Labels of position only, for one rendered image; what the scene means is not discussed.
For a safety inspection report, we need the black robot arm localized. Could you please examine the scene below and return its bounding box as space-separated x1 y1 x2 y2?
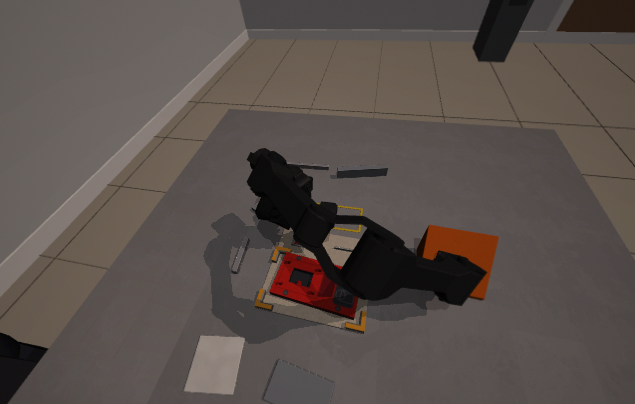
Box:
247 148 488 306

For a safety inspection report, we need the beige flat rectangular patch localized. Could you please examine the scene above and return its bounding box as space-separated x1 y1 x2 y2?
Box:
183 335 245 395

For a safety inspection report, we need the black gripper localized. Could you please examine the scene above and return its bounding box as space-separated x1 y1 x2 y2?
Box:
255 197 338 230

